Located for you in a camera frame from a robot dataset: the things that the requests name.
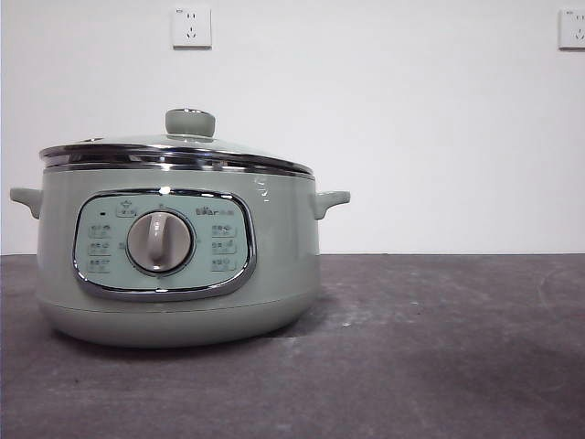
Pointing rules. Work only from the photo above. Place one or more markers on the glass lid with green knob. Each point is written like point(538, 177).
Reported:
point(189, 122)

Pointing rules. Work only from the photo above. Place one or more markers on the pale green electric cooking pot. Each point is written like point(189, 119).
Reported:
point(274, 256)

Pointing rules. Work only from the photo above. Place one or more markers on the white wall socket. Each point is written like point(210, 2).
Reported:
point(572, 29)
point(192, 28)

